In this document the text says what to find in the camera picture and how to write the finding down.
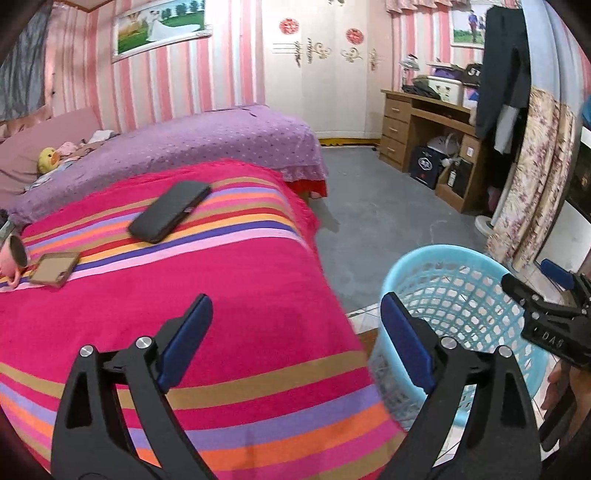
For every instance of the grey curtain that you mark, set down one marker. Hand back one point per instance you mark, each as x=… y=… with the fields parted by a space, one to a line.
x=23 y=60

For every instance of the pink valance curtain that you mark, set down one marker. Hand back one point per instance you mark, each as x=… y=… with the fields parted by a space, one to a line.
x=425 y=4

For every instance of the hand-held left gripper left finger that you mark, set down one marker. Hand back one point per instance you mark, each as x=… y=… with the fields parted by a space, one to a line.
x=184 y=344

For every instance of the framed wedding photo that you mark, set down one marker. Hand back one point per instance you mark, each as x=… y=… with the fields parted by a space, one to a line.
x=161 y=25

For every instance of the floral curtain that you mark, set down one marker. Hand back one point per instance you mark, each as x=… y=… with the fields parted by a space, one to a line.
x=531 y=184

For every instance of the yellow duck plush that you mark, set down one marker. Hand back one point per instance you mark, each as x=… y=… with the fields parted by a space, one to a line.
x=47 y=159

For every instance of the pink plush toy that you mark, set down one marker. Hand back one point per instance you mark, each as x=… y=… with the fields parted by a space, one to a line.
x=68 y=147

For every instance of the brown bag with bottle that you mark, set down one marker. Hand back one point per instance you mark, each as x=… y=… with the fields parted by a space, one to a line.
x=457 y=177

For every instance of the person's right hand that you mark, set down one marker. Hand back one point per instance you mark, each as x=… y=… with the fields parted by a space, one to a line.
x=556 y=387

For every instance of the small framed photo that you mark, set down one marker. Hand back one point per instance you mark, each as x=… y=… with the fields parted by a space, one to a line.
x=464 y=27

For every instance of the dark hanging garment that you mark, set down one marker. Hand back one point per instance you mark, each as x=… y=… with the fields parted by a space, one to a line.
x=503 y=69

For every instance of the purple bag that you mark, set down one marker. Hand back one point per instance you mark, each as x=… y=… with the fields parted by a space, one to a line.
x=445 y=71

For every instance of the wooden desk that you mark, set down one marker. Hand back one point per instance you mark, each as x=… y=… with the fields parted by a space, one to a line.
x=397 y=129

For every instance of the white cloth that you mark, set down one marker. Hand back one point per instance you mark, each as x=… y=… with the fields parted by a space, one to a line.
x=104 y=135

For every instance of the white wardrobe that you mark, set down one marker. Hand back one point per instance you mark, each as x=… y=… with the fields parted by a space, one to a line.
x=323 y=92

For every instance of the red striped blanket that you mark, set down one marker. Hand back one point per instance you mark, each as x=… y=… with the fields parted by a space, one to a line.
x=184 y=323

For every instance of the grey hanging shirt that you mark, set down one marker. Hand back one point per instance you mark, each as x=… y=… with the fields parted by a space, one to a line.
x=505 y=129

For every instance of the red round paper decoration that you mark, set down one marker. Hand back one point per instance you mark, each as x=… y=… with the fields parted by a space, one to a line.
x=354 y=35
x=287 y=25

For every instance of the pink covered headboard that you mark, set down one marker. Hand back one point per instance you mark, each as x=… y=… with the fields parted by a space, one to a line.
x=27 y=147

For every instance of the pink mug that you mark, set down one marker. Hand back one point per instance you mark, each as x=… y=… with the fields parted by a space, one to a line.
x=11 y=263

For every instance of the small brown phone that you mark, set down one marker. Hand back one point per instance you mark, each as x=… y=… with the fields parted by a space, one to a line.
x=53 y=270

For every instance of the black printed box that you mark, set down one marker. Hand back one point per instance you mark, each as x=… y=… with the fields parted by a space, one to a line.
x=425 y=166

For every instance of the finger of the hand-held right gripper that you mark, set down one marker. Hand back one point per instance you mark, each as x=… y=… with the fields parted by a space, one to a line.
x=556 y=270
x=517 y=287

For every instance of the purple dotted bedspread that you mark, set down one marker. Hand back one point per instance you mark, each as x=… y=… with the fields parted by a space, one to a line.
x=184 y=143

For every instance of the dark green clothing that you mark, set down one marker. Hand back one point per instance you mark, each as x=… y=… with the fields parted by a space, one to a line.
x=422 y=85

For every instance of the black zip case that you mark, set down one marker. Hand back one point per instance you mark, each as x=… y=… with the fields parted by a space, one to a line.
x=171 y=210

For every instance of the blue plastic laundry basket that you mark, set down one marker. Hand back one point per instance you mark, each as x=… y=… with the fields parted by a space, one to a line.
x=434 y=254

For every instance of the desk lamp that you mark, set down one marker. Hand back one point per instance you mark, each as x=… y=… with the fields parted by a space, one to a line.
x=408 y=67

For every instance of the black cap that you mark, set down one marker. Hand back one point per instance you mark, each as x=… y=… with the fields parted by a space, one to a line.
x=473 y=74

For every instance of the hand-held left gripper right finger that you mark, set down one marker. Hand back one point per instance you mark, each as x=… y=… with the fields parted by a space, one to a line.
x=408 y=346

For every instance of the white fan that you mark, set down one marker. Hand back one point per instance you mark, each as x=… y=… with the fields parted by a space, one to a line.
x=443 y=145

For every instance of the white storage box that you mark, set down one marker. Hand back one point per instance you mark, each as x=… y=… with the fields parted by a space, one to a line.
x=445 y=88

